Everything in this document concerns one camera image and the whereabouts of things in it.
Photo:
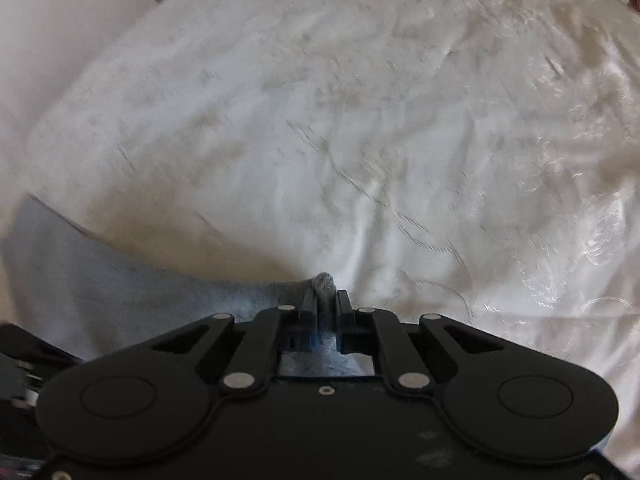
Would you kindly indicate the cream embroidered bedspread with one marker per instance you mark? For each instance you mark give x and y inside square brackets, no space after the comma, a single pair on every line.
[350,135]

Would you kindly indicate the grey speckled pants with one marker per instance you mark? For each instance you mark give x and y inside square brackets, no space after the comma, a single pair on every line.
[100,285]

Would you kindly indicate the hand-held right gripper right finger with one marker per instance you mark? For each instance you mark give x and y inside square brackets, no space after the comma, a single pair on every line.
[344,321]

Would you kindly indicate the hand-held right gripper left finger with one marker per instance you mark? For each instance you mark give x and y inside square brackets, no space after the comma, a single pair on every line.
[308,321]

